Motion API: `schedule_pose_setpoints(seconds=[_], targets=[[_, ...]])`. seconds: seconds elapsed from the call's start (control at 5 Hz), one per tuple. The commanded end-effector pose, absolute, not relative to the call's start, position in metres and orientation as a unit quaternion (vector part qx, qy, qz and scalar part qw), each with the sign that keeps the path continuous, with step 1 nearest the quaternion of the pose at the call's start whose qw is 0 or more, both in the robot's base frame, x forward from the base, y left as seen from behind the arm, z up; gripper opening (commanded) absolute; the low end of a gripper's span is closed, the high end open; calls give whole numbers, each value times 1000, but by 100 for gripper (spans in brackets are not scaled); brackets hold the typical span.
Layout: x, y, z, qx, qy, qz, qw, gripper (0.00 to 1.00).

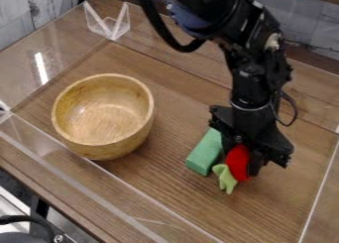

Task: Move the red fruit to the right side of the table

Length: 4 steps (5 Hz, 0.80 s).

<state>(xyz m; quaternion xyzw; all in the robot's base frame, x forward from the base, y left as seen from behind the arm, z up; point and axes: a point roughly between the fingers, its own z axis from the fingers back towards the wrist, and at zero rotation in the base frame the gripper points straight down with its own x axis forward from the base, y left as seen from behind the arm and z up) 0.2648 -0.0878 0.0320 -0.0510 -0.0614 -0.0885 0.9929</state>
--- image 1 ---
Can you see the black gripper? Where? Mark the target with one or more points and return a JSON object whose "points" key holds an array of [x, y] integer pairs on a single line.
{"points": [[254, 129]]}

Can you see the green rectangular block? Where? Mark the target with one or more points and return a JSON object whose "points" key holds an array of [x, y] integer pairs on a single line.
{"points": [[206, 153]]}

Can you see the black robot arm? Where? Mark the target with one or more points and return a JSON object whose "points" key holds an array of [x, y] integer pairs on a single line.
{"points": [[246, 32]]}

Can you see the red plush fruit green leaf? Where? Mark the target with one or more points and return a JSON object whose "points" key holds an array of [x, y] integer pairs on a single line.
{"points": [[233, 171]]}

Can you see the black metal table leg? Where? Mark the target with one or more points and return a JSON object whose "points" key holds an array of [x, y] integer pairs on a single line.
{"points": [[39, 207]]}

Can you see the clear acrylic corner bracket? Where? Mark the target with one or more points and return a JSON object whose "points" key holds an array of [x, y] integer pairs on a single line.
{"points": [[107, 27]]}

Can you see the clear acrylic tray wall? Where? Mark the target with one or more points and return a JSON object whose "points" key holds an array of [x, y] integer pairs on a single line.
{"points": [[146, 199]]}

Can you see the wooden bowl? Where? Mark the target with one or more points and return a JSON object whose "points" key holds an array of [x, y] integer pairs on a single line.
{"points": [[103, 115]]}

